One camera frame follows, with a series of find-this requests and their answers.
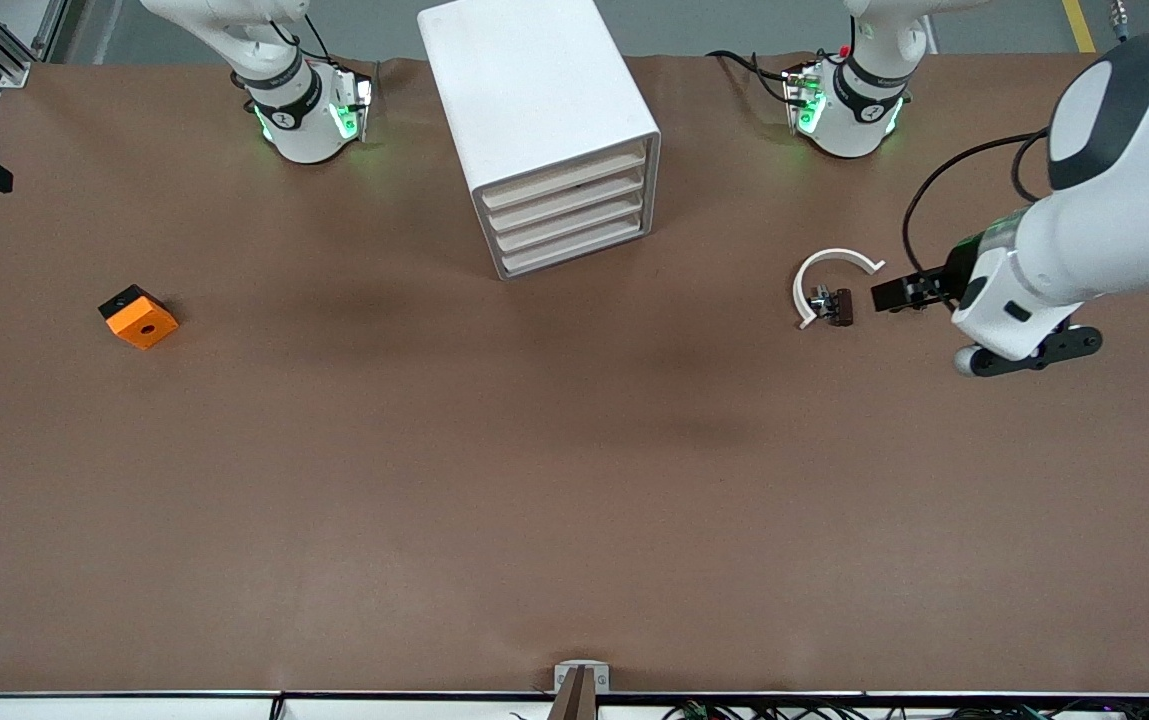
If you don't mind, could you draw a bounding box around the brown upright bar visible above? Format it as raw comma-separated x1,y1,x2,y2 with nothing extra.
546,666,598,720

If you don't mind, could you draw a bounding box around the white curved plastic ring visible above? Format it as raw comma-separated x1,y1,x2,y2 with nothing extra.
794,247,886,332

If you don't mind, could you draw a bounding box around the small brown connector part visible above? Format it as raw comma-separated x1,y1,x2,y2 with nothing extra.
810,286,854,327

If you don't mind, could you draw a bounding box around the aluminium frame profile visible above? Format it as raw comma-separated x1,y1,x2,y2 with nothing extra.
0,0,70,89

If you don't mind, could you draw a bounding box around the grey metal bracket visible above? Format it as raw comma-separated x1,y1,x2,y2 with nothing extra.
553,660,611,695

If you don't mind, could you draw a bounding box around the white drawer cabinet housing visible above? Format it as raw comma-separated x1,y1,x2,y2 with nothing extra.
418,0,662,282

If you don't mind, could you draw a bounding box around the white table edge rail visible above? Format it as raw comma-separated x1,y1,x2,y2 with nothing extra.
0,688,1149,720

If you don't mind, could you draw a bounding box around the orange and black box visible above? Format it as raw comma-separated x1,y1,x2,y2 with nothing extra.
98,284,180,351

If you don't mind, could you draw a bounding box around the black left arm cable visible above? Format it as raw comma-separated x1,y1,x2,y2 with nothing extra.
900,128,1053,291

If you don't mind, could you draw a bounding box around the brown table mat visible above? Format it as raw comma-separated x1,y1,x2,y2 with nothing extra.
0,52,1149,693

